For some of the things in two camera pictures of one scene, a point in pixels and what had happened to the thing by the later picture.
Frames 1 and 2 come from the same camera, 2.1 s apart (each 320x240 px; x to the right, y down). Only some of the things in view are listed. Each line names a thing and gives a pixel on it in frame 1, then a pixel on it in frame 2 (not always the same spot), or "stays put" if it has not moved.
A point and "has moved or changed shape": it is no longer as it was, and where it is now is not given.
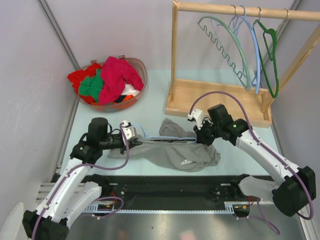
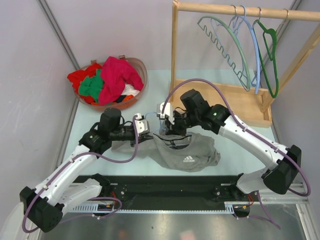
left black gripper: [134, 142] to [144, 137]
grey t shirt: [177, 149] has moved or changed shape
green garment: [91, 86] stays put
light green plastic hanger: [202, 18] stays put
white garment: [129, 90] stays put
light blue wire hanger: [166, 137] to [162, 127]
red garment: [75, 77] stays put
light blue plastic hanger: [256, 49] stays put
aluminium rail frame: [182, 226] stays put
